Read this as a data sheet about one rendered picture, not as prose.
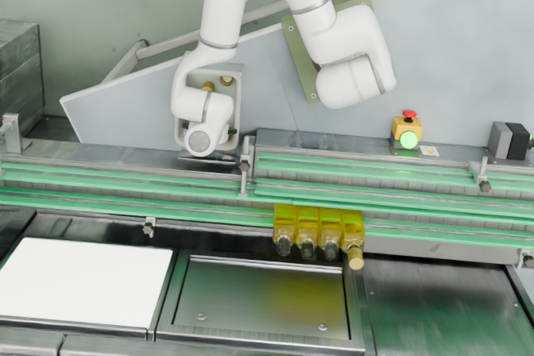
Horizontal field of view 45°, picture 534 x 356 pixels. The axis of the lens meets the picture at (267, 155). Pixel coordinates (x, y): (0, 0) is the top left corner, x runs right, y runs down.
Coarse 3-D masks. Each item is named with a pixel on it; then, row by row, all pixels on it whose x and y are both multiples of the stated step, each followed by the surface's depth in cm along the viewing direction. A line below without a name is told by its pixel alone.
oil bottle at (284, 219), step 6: (276, 204) 167; (282, 204) 167; (288, 204) 167; (276, 210) 164; (282, 210) 164; (288, 210) 165; (294, 210) 165; (276, 216) 161; (282, 216) 161; (288, 216) 162; (294, 216) 162; (276, 222) 158; (282, 222) 159; (288, 222) 159; (294, 222) 159; (276, 228) 157; (282, 228) 157; (288, 228) 157; (294, 228) 157; (276, 234) 157; (282, 234) 156; (288, 234) 156; (294, 234) 157; (276, 240) 157; (294, 240) 158
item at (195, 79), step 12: (192, 72) 166; (204, 72) 166; (216, 72) 166; (228, 72) 166; (192, 84) 175; (216, 84) 175; (240, 84) 167; (240, 96) 168; (180, 120) 174; (228, 120) 179; (180, 132) 176; (180, 144) 175; (228, 144) 176
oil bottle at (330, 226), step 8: (320, 208) 167; (328, 208) 167; (336, 208) 168; (320, 216) 164; (328, 216) 164; (336, 216) 164; (320, 224) 160; (328, 224) 160; (336, 224) 160; (320, 232) 158; (328, 232) 157; (336, 232) 157; (320, 240) 157; (336, 240) 156; (320, 248) 158
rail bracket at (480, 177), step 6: (474, 162) 168; (468, 168) 169; (474, 168) 166; (480, 168) 162; (474, 174) 164; (480, 174) 162; (474, 180) 163; (480, 180) 161; (480, 186) 158; (486, 186) 158; (486, 192) 159
